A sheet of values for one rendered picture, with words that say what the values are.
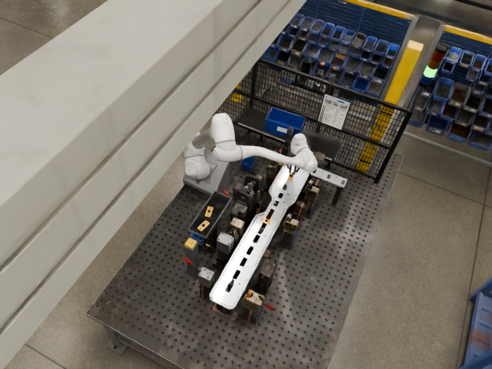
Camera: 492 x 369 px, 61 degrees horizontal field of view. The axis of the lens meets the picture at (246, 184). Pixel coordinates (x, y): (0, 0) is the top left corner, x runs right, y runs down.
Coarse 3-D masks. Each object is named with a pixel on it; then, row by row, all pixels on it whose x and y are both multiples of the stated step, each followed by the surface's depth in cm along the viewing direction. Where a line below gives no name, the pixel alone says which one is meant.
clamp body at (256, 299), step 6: (252, 294) 267; (258, 294) 265; (246, 300) 264; (252, 300) 262; (258, 300) 262; (246, 306) 270; (252, 306) 267; (258, 306) 261; (246, 312) 279; (252, 312) 275; (258, 312) 269; (246, 318) 286; (252, 318) 281; (258, 318) 282; (252, 324) 288; (258, 324) 289
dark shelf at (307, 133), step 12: (252, 108) 375; (240, 120) 364; (252, 120) 365; (264, 120) 366; (264, 132) 358; (312, 132) 361; (312, 144) 352; (324, 144) 353; (336, 144) 354; (336, 156) 349
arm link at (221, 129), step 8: (216, 120) 275; (224, 120) 274; (216, 128) 274; (224, 128) 273; (232, 128) 277; (200, 136) 305; (208, 136) 291; (216, 136) 275; (224, 136) 273; (232, 136) 276; (192, 144) 321; (200, 144) 310; (208, 144) 304; (184, 152) 330; (192, 152) 325; (200, 152) 327
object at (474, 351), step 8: (488, 280) 361; (480, 288) 371; (488, 288) 362; (472, 296) 382; (480, 296) 368; (488, 296) 370; (480, 304) 363; (488, 304) 367; (480, 312) 361; (488, 312) 362; (472, 320) 357; (480, 320) 358; (488, 320) 358; (472, 328) 351; (480, 328) 353; (488, 328) 354; (472, 336) 345; (480, 336) 349; (488, 336) 349; (472, 344) 341; (480, 344) 345; (488, 344) 345; (472, 352) 337; (480, 352) 341; (488, 352) 304; (472, 360) 324; (480, 360) 310; (488, 360) 304; (464, 368) 331; (472, 368) 322; (480, 368) 317; (488, 368) 333
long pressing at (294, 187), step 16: (304, 176) 334; (272, 192) 323; (288, 192) 324; (272, 208) 313; (256, 224) 304; (272, 224) 305; (240, 240) 295; (240, 256) 287; (256, 256) 288; (224, 272) 279; (240, 272) 280; (224, 288) 272; (240, 288) 273; (224, 304) 266
